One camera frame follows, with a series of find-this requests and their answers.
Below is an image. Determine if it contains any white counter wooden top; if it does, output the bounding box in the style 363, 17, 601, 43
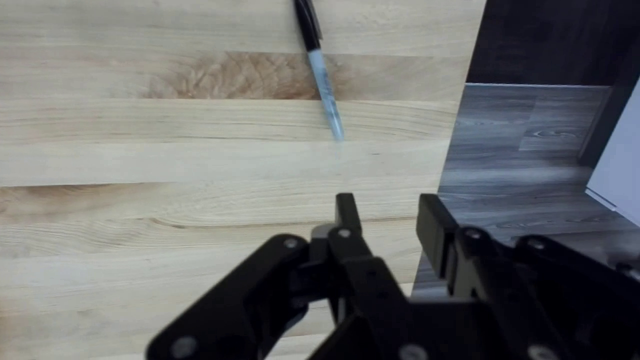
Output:
585, 78, 640, 228

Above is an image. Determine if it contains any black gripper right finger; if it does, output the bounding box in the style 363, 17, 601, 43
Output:
417, 192, 640, 360

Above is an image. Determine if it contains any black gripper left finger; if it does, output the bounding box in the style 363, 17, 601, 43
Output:
144, 192, 413, 360

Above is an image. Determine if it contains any black marker pen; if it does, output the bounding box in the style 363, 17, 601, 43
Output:
293, 0, 349, 147

